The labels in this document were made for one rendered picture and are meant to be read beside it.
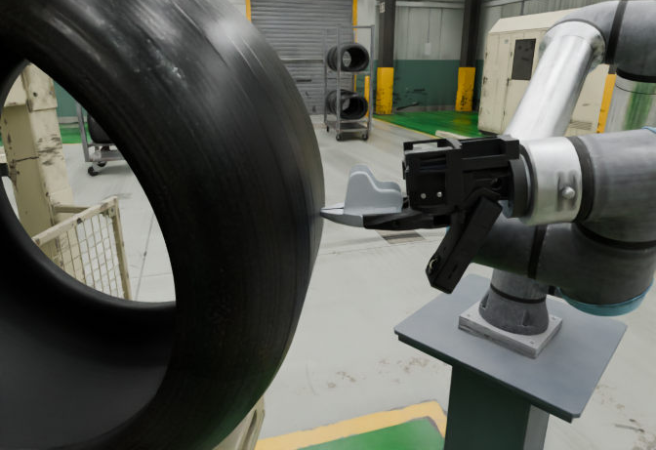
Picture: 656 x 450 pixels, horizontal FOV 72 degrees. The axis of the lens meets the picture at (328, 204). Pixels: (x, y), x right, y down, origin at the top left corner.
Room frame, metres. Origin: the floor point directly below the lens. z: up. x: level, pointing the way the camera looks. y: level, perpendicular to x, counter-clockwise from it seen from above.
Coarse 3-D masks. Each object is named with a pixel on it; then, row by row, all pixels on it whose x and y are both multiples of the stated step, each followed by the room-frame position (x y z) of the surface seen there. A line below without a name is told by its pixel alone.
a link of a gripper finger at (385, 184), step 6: (354, 168) 0.49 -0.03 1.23; (360, 168) 0.49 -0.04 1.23; (366, 168) 0.49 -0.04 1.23; (372, 174) 0.49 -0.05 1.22; (372, 180) 0.49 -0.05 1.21; (378, 186) 0.49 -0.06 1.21; (384, 186) 0.49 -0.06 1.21; (390, 186) 0.49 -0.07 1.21; (396, 186) 0.49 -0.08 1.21; (336, 204) 0.49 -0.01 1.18; (342, 204) 0.49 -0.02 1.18
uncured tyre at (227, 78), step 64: (0, 0) 0.32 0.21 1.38; (64, 0) 0.32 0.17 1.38; (128, 0) 0.33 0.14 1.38; (192, 0) 0.38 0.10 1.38; (0, 64) 0.61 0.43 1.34; (64, 64) 0.31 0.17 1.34; (128, 64) 0.31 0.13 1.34; (192, 64) 0.33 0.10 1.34; (256, 64) 0.41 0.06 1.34; (128, 128) 0.31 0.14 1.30; (192, 128) 0.31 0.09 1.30; (256, 128) 0.34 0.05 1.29; (0, 192) 0.64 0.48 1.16; (192, 192) 0.31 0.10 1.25; (256, 192) 0.33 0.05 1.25; (320, 192) 0.48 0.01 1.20; (0, 256) 0.62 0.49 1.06; (192, 256) 0.30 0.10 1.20; (256, 256) 0.32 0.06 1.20; (0, 320) 0.57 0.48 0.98; (64, 320) 0.60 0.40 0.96; (128, 320) 0.60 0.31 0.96; (192, 320) 0.30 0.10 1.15; (256, 320) 0.32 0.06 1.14; (0, 384) 0.49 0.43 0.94; (64, 384) 0.51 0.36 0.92; (128, 384) 0.52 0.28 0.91; (192, 384) 0.31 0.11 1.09; (256, 384) 0.33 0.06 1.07; (0, 448) 0.35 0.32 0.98; (64, 448) 0.34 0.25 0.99; (128, 448) 0.31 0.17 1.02; (192, 448) 0.32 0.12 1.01
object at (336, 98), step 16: (336, 32) 9.09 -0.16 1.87; (352, 32) 9.15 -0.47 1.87; (336, 48) 8.36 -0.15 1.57; (352, 48) 8.31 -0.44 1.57; (336, 64) 8.08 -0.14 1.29; (352, 64) 8.76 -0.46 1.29; (352, 80) 9.15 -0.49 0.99; (336, 96) 8.37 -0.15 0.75; (352, 96) 7.97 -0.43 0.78; (336, 112) 8.09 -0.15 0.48; (352, 112) 8.66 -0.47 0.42; (336, 128) 7.99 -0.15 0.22; (352, 128) 8.08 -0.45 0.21; (368, 128) 7.94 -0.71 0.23
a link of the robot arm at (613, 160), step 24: (576, 144) 0.44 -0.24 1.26; (600, 144) 0.43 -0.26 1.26; (624, 144) 0.43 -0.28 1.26; (648, 144) 0.42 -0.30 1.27; (600, 168) 0.41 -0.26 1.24; (624, 168) 0.41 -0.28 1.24; (648, 168) 0.41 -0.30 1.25; (600, 192) 0.41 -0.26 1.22; (624, 192) 0.41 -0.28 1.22; (648, 192) 0.41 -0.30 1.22; (576, 216) 0.42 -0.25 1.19; (600, 216) 0.42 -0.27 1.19; (624, 216) 0.42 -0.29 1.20; (648, 216) 0.41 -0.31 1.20; (624, 240) 0.43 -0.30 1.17; (648, 240) 0.42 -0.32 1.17
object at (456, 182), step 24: (408, 144) 0.50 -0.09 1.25; (456, 144) 0.45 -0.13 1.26; (480, 144) 0.46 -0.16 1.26; (504, 144) 0.45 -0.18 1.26; (408, 168) 0.44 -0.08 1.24; (432, 168) 0.44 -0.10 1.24; (456, 168) 0.43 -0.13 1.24; (480, 168) 0.45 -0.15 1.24; (504, 168) 0.45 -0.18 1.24; (408, 192) 0.48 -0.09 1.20; (432, 192) 0.44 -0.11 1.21; (456, 192) 0.43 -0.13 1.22; (480, 192) 0.45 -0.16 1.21; (504, 192) 0.45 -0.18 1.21; (432, 216) 0.43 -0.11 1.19; (456, 216) 0.43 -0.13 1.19
